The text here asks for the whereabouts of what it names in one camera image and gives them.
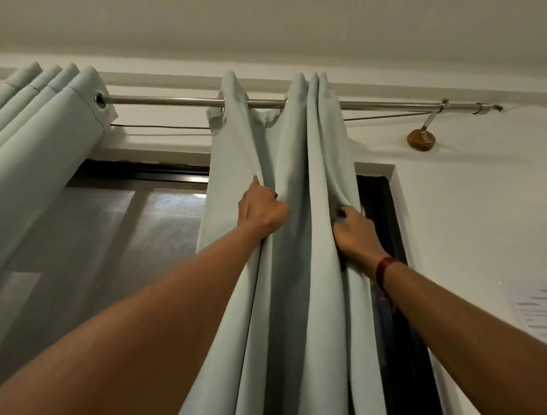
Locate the person's right hand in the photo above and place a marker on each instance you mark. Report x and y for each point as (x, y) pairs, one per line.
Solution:
(359, 239)

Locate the person's left hand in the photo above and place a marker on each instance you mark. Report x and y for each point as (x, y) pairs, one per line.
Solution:
(260, 213)

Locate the pale green curtain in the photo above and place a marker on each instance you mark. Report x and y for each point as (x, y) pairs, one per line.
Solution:
(47, 149)
(290, 213)

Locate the person's right forearm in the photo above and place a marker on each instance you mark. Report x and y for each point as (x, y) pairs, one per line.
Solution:
(470, 333)

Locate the person's left forearm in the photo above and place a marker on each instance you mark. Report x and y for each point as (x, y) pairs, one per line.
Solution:
(128, 342)

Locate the metal curtain rod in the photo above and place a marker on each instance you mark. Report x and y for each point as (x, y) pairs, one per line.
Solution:
(171, 101)

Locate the printed white paper sheet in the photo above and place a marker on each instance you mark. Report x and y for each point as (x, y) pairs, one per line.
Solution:
(532, 310)

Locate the brown round rod bracket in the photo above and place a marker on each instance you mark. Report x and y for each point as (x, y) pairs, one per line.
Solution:
(421, 140)

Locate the black window frame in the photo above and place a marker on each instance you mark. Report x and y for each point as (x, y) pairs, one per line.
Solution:
(141, 171)

